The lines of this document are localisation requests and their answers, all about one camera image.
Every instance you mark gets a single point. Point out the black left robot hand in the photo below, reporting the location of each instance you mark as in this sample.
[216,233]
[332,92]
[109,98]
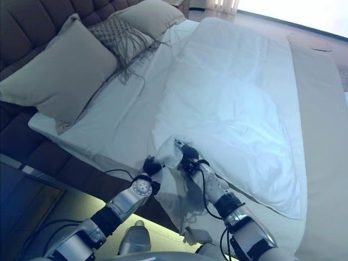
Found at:
[152,167]

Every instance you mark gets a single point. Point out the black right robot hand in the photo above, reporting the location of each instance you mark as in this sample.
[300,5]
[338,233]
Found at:
[189,156]

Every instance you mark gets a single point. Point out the white duvet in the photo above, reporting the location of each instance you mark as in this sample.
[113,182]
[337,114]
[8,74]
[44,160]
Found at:
[239,108]

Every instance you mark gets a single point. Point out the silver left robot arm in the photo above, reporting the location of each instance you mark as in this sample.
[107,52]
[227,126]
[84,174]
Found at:
[125,201]

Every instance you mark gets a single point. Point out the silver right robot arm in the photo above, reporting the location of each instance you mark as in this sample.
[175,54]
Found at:
[244,225]

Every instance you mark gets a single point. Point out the white bed sheet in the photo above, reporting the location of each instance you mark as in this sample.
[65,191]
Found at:
[117,119]

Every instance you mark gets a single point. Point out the beige bed blanket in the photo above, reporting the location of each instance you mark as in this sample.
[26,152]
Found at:
[323,136]

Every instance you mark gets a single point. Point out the silver left robot leg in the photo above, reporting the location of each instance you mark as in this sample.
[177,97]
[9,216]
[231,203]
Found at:
[137,239]

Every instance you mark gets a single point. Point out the silver robot leg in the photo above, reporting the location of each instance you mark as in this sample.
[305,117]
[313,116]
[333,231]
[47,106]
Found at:
[137,239]
[208,250]

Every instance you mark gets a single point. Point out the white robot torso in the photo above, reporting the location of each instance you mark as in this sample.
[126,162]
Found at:
[157,258]

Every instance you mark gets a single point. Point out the silver right robot leg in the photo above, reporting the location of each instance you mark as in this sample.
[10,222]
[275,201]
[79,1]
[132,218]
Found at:
[208,250]

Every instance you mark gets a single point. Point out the large beige pillow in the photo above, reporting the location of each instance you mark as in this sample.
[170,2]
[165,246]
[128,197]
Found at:
[152,13]
[65,70]

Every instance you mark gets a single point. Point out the woven fringed cushion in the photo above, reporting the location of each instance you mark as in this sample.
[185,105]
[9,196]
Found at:
[117,35]

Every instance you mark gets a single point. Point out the wooden nightstand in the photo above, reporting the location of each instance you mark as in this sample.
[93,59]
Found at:
[182,6]

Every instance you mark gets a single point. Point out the sheer beige curtain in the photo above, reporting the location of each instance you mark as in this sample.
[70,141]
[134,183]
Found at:
[225,4]

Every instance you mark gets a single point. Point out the brown tufted headboard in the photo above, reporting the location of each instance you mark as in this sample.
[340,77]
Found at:
[40,19]

